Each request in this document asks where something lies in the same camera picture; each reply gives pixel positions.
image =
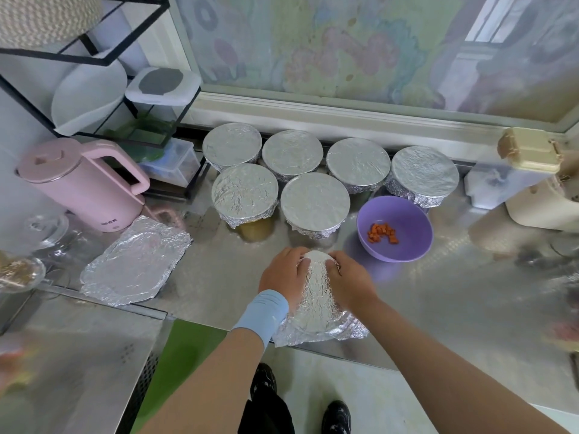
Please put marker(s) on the pink electric kettle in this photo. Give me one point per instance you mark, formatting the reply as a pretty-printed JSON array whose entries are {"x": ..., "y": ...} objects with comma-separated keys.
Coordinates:
[{"x": 72, "y": 185}]

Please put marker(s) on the person's left hand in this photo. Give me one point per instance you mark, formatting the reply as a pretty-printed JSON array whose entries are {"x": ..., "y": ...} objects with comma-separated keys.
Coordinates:
[{"x": 285, "y": 277}]

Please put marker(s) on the light blue wristband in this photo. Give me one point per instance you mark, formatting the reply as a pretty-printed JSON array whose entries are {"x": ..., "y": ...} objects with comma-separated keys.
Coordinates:
[{"x": 260, "y": 316}]

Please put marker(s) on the black left shoe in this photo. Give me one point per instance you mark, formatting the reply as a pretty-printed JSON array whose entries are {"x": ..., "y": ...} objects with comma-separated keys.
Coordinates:
[{"x": 263, "y": 379}]

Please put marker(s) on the purple bowl carrot pieces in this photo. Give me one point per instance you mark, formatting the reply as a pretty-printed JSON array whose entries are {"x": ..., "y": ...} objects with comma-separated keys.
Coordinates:
[{"x": 407, "y": 217}]

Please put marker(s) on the black right shoe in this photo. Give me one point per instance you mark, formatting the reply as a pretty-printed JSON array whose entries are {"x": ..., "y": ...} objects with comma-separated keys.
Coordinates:
[{"x": 336, "y": 416}]

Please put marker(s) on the stainless steel countertop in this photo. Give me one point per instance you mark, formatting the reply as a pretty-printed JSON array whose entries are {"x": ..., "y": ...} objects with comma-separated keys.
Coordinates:
[{"x": 470, "y": 312}]

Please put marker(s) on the white plate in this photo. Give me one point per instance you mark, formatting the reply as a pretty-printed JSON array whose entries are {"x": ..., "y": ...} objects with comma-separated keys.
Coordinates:
[{"x": 89, "y": 95}]

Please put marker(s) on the person's right hand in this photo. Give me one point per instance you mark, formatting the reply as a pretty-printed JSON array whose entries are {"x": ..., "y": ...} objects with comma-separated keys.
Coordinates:
[{"x": 351, "y": 283}]

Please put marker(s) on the cream organiser tray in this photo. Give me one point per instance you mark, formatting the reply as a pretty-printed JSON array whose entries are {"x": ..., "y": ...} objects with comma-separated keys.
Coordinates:
[{"x": 543, "y": 208}]

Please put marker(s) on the clear plastic box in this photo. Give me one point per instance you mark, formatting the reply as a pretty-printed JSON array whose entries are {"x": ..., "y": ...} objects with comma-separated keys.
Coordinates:
[{"x": 170, "y": 162}]

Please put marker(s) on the person's left forearm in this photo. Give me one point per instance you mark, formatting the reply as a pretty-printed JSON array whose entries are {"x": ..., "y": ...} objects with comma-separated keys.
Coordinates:
[{"x": 204, "y": 388}]

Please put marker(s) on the yellow bowl with greens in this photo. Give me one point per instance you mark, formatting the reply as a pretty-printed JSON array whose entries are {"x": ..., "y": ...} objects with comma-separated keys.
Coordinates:
[{"x": 255, "y": 230}]

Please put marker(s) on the stack of aluminium foil sheets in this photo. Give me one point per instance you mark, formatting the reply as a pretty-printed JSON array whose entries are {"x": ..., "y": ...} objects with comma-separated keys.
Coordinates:
[{"x": 136, "y": 262}]

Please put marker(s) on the black metal rack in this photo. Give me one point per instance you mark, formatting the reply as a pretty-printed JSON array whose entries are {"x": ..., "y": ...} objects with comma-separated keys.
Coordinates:
[{"x": 54, "y": 57}]

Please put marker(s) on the black shoe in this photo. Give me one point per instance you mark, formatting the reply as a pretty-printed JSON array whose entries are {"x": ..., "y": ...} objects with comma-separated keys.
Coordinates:
[
  {"x": 263, "y": 379},
  {"x": 336, "y": 416}
]

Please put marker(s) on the black trousers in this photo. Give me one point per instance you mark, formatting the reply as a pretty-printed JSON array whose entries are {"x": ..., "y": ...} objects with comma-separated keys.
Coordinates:
[{"x": 264, "y": 413}]

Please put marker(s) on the window with cartoon film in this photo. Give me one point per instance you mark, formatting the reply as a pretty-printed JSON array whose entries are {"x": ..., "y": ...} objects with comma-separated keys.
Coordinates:
[{"x": 362, "y": 40}]

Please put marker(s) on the green floor mat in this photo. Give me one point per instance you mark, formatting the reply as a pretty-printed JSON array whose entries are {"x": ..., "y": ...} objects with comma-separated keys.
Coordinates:
[{"x": 176, "y": 366}]

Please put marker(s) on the clear glass jar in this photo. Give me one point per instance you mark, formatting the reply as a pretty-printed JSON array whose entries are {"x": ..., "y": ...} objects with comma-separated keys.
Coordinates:
[{"x": 45, "y": 230}]

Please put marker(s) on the person's right forearm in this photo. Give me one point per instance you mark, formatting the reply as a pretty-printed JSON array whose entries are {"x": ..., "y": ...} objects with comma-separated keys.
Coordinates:
[{"x": 452, "y": 379}]

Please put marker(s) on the beige round object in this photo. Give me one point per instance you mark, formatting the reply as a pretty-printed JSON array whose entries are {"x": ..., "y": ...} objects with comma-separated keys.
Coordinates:
[{"x": 529, "y": 149}]

